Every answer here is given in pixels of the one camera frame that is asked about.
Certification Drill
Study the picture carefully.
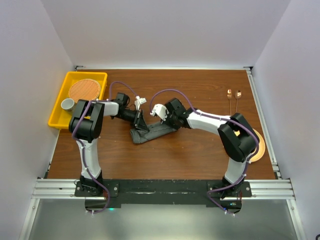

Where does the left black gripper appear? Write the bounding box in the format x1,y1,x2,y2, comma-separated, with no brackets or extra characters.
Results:
116,108,149,132

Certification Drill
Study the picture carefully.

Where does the grey cloth napkin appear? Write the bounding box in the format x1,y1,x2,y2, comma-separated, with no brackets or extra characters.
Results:
129,122,177,144

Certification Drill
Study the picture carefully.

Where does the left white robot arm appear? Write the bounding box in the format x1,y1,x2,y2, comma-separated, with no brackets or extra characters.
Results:
68,93,149,196

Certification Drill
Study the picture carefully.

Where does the rose gold fork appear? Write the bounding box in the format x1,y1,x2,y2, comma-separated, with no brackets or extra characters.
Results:
227,89,233,115

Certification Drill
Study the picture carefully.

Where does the rose gold spoon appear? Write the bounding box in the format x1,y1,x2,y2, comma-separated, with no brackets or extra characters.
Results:
234,90,242,113

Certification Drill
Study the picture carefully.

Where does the orange woven coaster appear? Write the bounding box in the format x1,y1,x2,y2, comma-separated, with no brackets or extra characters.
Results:
68,78,101,103

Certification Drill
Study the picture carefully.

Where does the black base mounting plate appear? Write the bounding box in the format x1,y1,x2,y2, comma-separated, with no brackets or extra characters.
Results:
74,179,253,213

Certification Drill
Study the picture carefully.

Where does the grey ceramic cup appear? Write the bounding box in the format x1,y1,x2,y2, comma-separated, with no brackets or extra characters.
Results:
60,98,76,112

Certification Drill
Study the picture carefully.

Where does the yellow plastic tray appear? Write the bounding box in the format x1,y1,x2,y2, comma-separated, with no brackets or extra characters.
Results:
48,71,108,129

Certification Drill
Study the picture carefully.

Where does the golden round plate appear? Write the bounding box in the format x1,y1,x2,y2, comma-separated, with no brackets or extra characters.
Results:
250,129,266,163

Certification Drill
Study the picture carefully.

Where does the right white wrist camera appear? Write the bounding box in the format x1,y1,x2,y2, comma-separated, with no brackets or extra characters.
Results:
150,103,168,121

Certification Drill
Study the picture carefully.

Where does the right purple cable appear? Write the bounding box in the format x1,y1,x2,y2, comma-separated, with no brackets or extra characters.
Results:
149,89,260,216

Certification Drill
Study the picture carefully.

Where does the aluminium frame rail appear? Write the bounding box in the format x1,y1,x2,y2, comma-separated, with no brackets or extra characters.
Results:
17,65,307,240

